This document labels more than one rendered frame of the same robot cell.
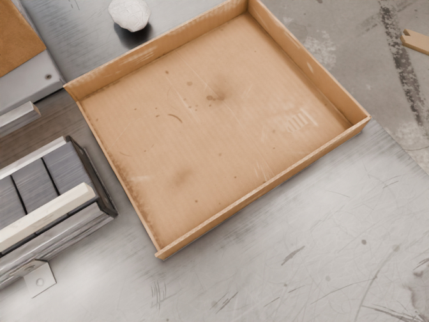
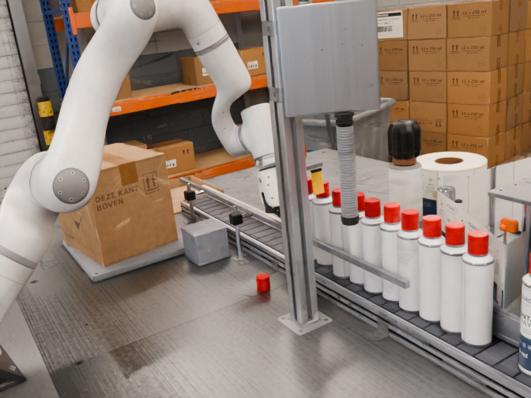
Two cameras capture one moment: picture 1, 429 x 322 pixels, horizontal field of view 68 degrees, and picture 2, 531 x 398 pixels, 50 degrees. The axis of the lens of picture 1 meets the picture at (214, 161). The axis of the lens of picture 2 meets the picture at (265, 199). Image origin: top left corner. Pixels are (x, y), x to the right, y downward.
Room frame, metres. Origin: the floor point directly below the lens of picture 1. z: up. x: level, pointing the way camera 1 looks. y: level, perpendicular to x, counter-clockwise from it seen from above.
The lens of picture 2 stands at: (0.02, 2.07, 1.47)
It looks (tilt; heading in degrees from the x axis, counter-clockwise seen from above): 18 degrees down; 266
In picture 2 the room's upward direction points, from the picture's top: 6 degrees counter-clockwise
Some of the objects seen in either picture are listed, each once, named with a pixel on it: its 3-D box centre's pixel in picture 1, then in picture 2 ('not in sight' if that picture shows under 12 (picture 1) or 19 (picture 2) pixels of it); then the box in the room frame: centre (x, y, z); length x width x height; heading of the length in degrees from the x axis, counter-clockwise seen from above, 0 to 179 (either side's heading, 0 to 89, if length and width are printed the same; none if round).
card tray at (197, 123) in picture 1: (210, 108); (176, 194); (0.22, 0.00, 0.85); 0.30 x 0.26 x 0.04; 116
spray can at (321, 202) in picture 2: not in sight; (325, 223); (-0.20, 0.83, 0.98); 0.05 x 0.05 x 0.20
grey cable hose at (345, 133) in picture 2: not in sight; (347, 170); (-0.20, 1.08, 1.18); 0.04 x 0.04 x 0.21
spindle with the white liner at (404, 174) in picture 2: not in sight; (404, 177); (-0.44, 0.70, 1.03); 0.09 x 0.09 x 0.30
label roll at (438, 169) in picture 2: not in sight; (449, 185); (-0.60, 0.58, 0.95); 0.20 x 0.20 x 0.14
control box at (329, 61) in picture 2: not in sight; (328, 57); (-0.19, 1.02, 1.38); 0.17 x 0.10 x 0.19; 171
